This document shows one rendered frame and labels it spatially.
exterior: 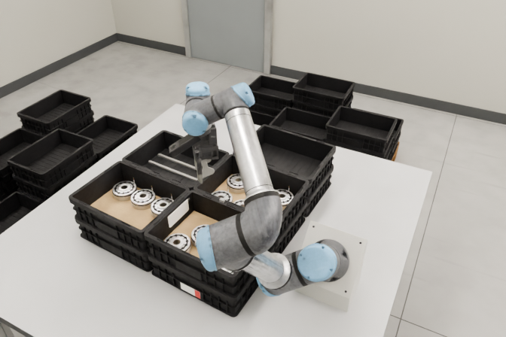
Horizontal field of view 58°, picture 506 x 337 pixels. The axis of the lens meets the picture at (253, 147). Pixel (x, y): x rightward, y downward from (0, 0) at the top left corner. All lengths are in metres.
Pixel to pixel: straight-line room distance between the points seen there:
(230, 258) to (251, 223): 0.11
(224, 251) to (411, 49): 3.54
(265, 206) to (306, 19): 3.62
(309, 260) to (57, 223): 1.20
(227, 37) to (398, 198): 3.27
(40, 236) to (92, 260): 0.30
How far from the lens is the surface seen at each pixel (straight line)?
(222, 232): 1.16
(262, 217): 1.13
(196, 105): 1.34
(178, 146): 1.52
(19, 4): 5.14
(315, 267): 1.50
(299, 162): 2.21
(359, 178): 2.36
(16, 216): 3.06
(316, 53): 4.71
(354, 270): 1.71
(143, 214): 1.96
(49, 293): 1.96
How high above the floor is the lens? 2.13
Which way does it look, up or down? 34 degrees down
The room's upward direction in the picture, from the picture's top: straight up
